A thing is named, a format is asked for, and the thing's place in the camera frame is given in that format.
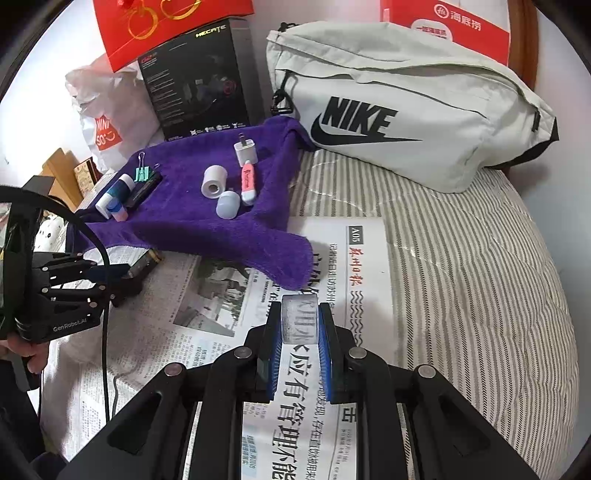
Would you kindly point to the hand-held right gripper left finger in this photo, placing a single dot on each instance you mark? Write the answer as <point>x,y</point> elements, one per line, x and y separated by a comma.
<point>274,360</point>

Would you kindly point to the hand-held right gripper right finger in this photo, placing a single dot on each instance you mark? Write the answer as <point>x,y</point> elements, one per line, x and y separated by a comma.
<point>327,364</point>

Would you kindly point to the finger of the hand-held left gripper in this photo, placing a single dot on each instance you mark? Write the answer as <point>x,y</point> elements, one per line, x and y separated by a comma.
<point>122,293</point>
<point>106,272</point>

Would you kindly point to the black gold-print box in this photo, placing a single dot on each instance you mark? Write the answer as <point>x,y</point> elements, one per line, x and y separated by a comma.
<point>141,194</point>
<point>145,262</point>

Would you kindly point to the clear plastic cube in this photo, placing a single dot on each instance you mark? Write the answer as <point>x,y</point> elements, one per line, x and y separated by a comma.
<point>300,318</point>

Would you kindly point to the blue pink small container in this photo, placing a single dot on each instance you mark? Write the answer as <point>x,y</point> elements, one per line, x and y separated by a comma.
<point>121,214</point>

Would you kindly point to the blue white lotion jar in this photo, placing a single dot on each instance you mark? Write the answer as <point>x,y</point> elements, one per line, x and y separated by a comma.
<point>116,190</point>

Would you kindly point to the pale lavender round case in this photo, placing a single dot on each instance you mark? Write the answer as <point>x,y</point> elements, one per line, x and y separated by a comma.
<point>228,206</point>

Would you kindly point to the white tape roll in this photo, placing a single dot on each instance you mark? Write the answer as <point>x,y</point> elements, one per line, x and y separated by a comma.
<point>213,182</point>

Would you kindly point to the pink tube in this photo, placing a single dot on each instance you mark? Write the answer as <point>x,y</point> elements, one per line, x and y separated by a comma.
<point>248,180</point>

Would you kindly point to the person's left hand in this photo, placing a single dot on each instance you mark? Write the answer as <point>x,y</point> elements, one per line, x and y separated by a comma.
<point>27,353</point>

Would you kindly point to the newspaper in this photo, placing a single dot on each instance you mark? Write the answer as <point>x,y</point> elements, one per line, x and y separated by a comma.
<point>207,314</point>

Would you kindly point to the purple towel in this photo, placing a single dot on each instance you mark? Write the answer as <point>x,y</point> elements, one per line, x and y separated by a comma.
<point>184,230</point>

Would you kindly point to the brown patterned wooden box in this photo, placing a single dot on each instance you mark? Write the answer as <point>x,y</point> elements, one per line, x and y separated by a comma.
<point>87,177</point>

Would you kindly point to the teal binder clip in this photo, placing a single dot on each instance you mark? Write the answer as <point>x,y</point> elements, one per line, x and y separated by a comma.
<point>144,174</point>

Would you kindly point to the person's dark clothing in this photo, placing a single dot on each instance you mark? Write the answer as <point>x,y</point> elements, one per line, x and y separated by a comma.
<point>18,424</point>

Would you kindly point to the striped bedsheet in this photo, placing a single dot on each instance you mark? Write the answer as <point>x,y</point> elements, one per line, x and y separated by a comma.
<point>461,277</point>

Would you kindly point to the white plastic shopping bag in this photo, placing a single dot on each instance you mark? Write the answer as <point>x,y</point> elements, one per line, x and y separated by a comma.
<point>92,101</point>

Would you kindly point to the white charger plug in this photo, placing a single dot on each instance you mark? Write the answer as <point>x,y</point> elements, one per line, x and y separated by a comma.
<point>243,152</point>

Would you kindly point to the black headset box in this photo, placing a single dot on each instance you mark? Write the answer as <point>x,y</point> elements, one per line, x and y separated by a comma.
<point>194,83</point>

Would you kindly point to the red gift box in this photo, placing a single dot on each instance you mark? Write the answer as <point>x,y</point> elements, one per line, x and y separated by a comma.
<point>184,27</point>

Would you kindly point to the grey sling bag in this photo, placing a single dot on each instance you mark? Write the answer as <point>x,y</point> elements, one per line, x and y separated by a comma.
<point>438,92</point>

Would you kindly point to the red paper bag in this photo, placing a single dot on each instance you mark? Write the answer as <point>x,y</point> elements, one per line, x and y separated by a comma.
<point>461,27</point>

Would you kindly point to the brown wooden frame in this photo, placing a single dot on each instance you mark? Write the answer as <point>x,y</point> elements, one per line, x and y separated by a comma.
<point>524,46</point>

